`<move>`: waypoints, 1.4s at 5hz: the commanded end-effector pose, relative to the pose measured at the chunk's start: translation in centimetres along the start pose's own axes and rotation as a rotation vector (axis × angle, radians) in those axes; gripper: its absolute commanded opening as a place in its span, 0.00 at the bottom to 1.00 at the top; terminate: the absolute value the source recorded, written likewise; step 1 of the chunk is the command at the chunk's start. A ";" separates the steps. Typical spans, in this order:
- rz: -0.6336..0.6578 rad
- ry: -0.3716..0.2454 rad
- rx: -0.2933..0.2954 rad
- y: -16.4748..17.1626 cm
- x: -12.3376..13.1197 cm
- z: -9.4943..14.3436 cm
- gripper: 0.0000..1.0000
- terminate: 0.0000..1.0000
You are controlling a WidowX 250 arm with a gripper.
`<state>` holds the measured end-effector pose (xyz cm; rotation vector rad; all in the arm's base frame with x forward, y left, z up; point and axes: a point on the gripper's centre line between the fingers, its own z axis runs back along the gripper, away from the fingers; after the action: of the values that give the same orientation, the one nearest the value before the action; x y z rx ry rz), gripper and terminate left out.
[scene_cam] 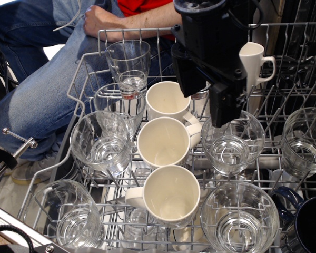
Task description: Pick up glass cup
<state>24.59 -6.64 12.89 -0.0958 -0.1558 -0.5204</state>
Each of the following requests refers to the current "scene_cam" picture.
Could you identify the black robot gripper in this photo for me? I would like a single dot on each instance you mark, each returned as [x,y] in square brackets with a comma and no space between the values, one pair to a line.
[207,50]

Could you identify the glass cup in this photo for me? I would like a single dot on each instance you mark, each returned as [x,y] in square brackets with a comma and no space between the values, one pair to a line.
[65,212]
[101,141]
[239,217]
[298,143]
[233,146]

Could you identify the person's forearm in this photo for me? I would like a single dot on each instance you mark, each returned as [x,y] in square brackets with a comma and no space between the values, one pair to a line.
[146,23]

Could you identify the person's hand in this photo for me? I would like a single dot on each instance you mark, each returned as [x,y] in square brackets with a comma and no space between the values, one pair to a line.
[96,19]

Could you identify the tall clear glass rear centre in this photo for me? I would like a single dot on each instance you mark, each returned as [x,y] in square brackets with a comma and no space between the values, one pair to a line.
[202,94]

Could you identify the tall clear glass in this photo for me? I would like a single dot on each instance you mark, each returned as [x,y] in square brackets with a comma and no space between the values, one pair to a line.
[202,94]
[129,62]

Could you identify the rear cream mug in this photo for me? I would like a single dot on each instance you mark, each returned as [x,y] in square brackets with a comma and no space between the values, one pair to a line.
[165,99]

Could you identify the cream mug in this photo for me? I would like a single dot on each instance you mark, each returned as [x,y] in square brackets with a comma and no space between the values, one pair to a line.
[165,99]
[166,141]
[171,194]

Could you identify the white mug at back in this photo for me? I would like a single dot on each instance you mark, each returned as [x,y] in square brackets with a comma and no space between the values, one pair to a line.
[252,58]

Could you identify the middle cream mug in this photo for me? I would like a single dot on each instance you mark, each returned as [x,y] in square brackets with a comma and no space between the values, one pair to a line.
[166,141]

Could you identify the clear glass behind left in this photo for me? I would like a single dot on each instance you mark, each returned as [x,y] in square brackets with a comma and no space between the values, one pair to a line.
[128,102]

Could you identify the tall clear glass rear left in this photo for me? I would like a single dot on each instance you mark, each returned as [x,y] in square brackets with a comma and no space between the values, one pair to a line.
[129,62]

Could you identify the front cream mug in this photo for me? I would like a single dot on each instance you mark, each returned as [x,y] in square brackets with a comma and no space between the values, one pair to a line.
[171,194]

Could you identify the red shirt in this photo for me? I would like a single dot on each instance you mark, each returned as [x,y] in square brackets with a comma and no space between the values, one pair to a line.
[131,8]

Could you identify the small glass under rack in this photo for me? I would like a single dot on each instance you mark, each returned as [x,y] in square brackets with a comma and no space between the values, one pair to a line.
[138,223]

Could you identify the blue jeans leg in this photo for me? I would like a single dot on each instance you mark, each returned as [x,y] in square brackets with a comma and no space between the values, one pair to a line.
[43,42]

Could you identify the dark blue mug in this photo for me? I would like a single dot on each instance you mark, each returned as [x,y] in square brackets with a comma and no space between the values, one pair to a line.
[299,216]

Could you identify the grey shoe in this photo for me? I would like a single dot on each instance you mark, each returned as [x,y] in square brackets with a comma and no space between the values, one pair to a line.
[24,171]

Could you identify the metal clamp with black grip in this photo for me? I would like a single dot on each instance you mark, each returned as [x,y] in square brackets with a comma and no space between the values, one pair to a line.
[8,160]

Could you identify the grey wire dishwasher rack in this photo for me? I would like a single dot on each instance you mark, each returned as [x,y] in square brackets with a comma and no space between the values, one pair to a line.
[293,45]

